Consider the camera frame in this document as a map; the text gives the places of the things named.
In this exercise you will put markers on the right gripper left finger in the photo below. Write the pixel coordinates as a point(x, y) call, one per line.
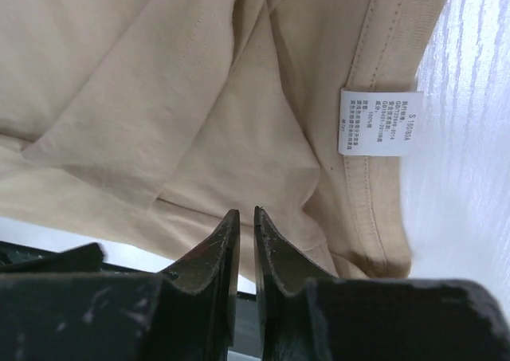
point(73, 306)

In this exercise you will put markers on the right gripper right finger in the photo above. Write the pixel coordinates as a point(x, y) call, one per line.
point(308, 314)

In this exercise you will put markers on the beige t-shirt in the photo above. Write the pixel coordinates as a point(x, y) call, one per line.
point(145, 121)

